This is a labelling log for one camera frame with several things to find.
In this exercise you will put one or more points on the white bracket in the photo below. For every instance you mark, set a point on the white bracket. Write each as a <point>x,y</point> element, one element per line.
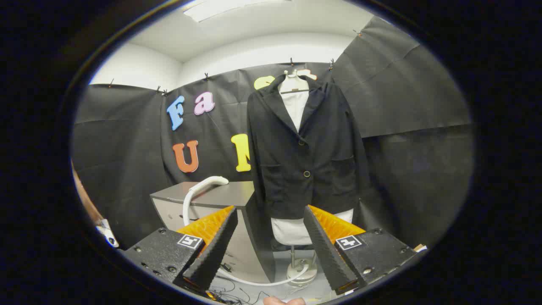
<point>108,235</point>

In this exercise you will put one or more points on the white clothes hanger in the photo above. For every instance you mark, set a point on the white clothes hanger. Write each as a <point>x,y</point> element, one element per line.
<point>294,84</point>

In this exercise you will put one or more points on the row of black clips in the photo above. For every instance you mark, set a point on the row of black clips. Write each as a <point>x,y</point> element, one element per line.
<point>291,62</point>

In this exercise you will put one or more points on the white garment steamer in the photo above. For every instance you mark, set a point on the white garment steamer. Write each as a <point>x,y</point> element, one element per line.
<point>211,181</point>

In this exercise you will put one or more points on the brown cardboard piece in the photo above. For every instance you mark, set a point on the brown cardboard piece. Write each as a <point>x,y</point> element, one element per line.
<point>420,247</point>

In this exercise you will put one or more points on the metal garment stand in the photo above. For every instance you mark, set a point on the metal garment stand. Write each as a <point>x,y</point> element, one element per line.
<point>301,271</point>

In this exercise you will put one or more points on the black jacket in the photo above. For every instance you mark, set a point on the black jacket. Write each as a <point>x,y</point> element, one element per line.
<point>322,148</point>

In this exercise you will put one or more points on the black backdrop cloth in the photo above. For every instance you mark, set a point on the black backdrop cloth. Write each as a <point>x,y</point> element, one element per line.
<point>127,140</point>

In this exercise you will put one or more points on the brown wooden board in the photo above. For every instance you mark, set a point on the brown wooden board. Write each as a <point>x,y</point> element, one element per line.
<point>87,199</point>

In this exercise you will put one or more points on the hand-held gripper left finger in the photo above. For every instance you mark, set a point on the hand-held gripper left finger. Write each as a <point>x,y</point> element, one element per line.
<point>216,250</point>

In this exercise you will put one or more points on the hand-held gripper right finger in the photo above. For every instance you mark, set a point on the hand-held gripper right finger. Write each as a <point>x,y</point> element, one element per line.
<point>324,250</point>

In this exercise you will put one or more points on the white shirt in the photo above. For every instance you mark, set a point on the white shirt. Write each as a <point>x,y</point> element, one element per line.
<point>296,106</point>

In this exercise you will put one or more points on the grey cabinet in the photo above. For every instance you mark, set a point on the grey cabinet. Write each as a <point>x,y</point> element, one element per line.
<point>228,192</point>

